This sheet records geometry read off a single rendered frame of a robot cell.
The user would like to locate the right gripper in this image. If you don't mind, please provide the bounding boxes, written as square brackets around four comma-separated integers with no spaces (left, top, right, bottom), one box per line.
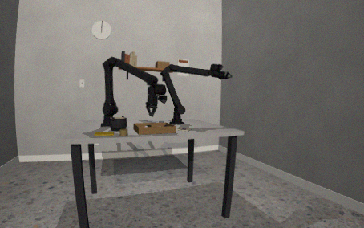
[146,94,158,116]

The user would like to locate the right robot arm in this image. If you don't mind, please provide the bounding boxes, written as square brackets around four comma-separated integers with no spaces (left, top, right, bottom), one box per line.
[101,57,167,127]

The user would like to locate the wooden tray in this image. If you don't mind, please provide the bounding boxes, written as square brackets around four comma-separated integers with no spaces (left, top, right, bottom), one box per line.
[134,123,176,135]

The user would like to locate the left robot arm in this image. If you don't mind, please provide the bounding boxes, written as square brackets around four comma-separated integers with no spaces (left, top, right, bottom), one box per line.
[162,64,224,124]

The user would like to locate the black round pot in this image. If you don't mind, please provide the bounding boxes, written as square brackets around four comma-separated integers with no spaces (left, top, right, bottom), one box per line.
[110,116,127,131]

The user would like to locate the tan cylinder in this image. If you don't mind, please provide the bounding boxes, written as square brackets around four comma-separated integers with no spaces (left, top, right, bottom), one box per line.
[119,129,127,136]

